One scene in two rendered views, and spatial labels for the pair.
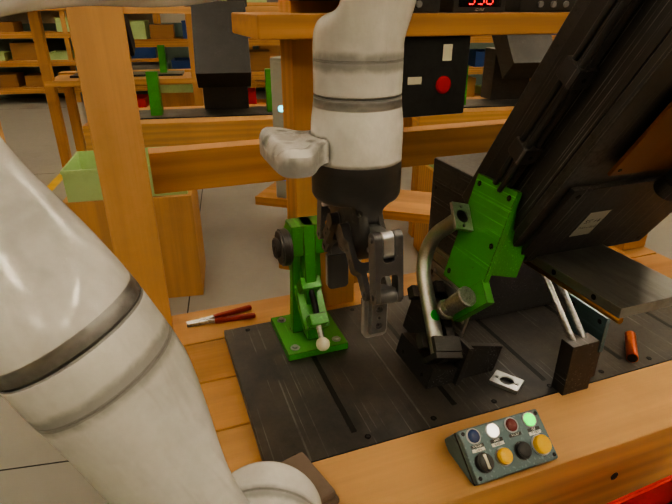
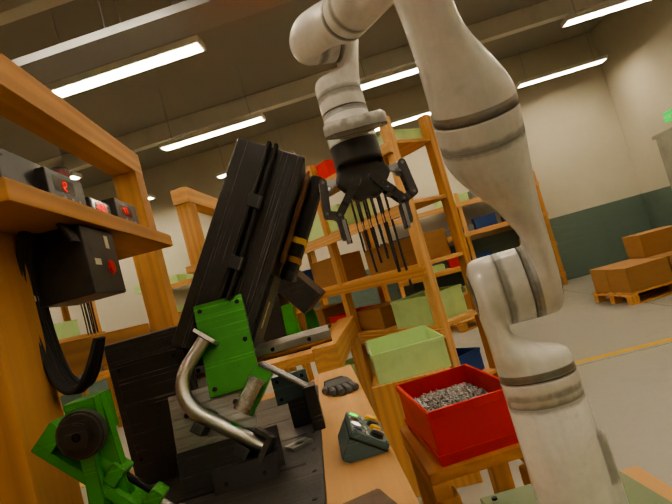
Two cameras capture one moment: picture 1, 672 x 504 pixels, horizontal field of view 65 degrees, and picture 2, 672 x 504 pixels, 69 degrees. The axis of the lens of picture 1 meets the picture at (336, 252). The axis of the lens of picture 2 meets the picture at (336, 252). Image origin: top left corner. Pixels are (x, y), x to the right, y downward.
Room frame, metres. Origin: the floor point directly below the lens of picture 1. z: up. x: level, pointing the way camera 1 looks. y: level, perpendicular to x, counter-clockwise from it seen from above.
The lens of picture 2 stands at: (0.29, 0.71, 1.25)
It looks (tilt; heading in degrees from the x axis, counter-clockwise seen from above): 3 degrees up; 286
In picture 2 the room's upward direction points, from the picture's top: 15 degrees counter-clockwise
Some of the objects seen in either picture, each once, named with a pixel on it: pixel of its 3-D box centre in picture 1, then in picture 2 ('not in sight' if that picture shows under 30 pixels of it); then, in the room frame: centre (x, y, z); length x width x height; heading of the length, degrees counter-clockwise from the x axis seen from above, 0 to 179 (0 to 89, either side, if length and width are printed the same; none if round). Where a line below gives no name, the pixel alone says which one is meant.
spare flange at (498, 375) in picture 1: (506, 381); (299, 444); (0.80, -0.33, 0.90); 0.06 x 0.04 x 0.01; 53
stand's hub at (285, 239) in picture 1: (281, 247); (80, 435); (0.94, 0.11, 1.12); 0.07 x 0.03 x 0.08; 20
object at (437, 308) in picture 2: not in sight; (356, 278); (1.46, -3.71, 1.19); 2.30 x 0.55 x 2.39; 142
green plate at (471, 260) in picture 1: (494, 234); (229, 342); (0.89, -0.29, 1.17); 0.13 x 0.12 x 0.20; 110
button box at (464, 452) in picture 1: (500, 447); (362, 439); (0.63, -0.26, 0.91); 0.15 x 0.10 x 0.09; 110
